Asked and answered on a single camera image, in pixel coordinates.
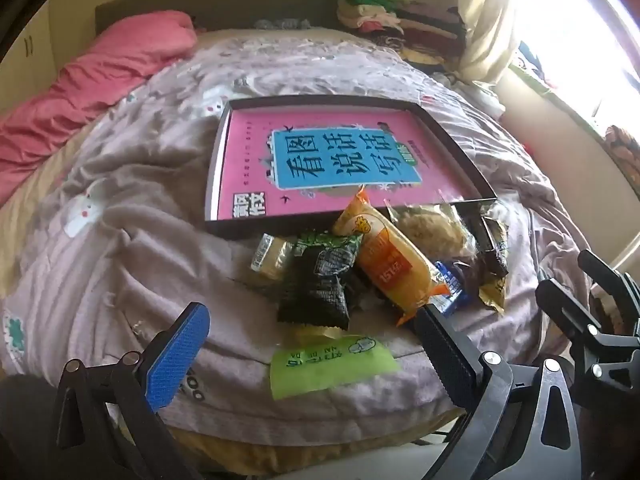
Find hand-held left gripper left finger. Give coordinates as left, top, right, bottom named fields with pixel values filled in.
left=50, top=302, right=216, bottom=480

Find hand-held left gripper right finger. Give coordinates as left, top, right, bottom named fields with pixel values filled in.
left=410, top=305, right=581, bottom=480

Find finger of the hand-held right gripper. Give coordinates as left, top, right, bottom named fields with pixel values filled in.
left=579, top=249, right=640, bottom=336
left=536, top=278, right=640, bottom=396

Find blue biscuit packet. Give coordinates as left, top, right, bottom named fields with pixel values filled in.
left=431, top=260, right=474, bottom=317

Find brown chocolate bar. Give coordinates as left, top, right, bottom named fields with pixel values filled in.
left=450, top=256, right=483, bottom=292

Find yellow cartoon snack packet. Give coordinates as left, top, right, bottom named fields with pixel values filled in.
left=475, top=215, right=512, bottom=317

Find orange rice cracker packet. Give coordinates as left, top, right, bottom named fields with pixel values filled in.
left=332, top=185, right=451, bottom=328

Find light green snack packet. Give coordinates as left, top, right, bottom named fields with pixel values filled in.
left=270, top=325, right=403, bottom=401

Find clear packet pale cake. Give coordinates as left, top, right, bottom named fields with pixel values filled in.
left=385, top=200, right=481, bottom=261

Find small yellow cake packet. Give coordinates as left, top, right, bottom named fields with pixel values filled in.
left=250, top=232, right=296, bottom=281

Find dark shallow box tray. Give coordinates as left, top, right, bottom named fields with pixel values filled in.
left=204, top=94, right=497, bottom=241

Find black green snack packet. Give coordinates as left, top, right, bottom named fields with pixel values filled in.
left=276, top=230, right=363, bottom=331

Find orange patterned cushion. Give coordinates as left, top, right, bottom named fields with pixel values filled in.
left=605, top=125, right=640, bottom=186

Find printed lilac blanket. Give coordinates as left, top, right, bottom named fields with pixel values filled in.
left=0, top=27, right=601, bottom=431

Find pink book blue label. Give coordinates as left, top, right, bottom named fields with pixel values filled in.
left=216, top=110, right=481, bottom=221

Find pink quilt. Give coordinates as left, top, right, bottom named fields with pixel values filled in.
left=0, top=10, right=198, bottom=206

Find bright window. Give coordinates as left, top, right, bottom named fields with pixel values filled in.
left=510, top=0, right=640, bottom=126

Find cream curtain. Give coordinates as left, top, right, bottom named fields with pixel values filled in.
left=457, top=0, right=526, bottom=86

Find pile of folded clothes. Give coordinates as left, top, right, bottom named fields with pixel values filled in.
left=337, top=0, right=468, bottom=68

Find cream wardrobe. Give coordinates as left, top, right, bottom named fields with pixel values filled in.
left=0, top=0, right=121, bottom=126

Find dark patterned pillow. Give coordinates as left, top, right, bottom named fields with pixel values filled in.
left=252, top=17, right=311, bottom=32

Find grey bed headboard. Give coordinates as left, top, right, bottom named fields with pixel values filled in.
left=95, top=0, right=358, bottom=38

